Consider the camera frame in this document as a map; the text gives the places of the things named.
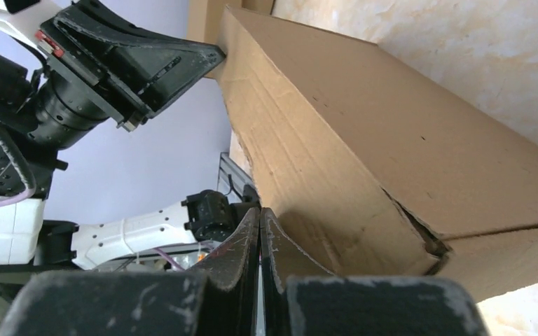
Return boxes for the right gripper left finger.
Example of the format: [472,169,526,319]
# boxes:
[187,208,261,335]

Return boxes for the large cardboard box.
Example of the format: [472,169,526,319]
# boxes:
[187,1,538,300]

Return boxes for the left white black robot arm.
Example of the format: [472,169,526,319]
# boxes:
[0,1,259,284]

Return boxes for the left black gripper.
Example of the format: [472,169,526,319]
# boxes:
[0,1,226,151]

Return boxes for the aluminium frame rail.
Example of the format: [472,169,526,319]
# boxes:
[0,152,256,298]

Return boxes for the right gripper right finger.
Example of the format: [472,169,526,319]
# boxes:
[260,208,333,335]

